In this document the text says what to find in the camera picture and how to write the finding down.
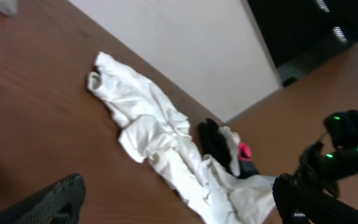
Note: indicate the black red garment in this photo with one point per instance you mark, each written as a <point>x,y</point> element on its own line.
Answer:
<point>246,165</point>

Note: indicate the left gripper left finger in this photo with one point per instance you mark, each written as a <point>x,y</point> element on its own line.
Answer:
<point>59,202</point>

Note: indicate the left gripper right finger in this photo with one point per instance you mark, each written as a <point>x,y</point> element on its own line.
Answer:
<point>299,203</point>

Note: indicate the white patterned garment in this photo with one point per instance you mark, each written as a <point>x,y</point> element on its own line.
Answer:
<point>232,140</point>

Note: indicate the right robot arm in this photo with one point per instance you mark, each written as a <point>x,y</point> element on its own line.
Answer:
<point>323,171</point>

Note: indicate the white t-shirt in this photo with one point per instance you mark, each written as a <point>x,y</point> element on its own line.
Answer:
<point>154,131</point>

